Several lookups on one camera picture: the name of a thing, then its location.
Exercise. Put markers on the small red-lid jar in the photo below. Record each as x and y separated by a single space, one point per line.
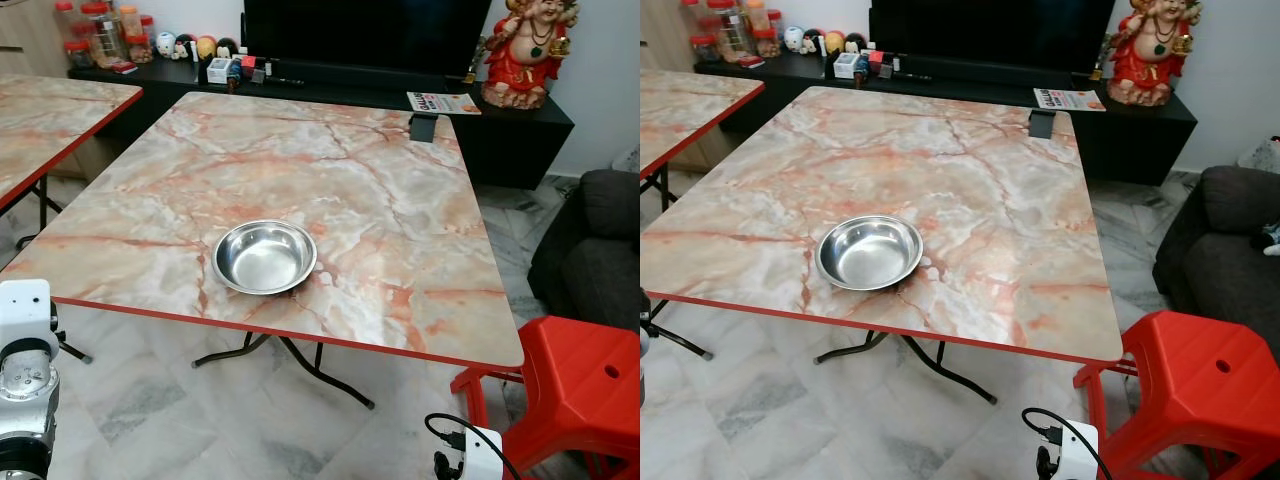
705 50
78 55
141 50
768 45

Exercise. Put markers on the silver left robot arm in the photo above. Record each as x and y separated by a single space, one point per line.
25 400

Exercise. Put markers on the black table edge clamp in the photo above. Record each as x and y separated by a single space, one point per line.
423 127
1042 123

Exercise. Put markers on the black round figurine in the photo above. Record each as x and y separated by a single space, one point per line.
185 46
227 48
855 43
813 41

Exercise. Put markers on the stainless steel bowl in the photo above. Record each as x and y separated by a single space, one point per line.
265 257
870 252

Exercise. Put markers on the small white box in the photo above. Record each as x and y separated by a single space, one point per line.
218 71
846 66

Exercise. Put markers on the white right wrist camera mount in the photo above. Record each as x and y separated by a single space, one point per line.
478 455
1078 455

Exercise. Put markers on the white blue round figurine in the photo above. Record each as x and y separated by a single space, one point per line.
794 40
166 45

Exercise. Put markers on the red laughing Buddha statue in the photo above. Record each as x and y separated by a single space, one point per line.
1150 50
520 55

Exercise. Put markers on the black folding table leg frame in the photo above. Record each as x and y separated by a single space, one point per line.
950 378
45 205
690 347
330 383

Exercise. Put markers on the light wooden cabinet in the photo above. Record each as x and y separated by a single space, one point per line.
660 30
25 35

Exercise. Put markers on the yellow round figurine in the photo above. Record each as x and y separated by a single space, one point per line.
834 43
206 48

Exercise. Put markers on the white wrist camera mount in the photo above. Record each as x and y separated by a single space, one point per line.
22 310
1078 455
478 455

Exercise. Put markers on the white orange printed flyer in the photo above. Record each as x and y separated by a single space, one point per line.
443 103
1068 99

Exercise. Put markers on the tall red-lid clear jar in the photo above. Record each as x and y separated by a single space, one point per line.
692 15
67 20

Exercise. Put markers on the red plastic stool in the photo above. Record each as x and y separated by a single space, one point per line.
1190 390
575 390

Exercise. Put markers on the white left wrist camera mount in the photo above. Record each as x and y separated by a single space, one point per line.
22 310

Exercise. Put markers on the black remote control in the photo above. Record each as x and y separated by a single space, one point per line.
912 76
285 80

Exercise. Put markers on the black flat television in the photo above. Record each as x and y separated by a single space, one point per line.
365 35
990 30

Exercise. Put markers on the black low tv cabinet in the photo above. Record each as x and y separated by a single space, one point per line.
1140 135
520 140

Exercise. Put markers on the dark grey sofa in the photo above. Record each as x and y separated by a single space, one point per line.
1220 240
595 250

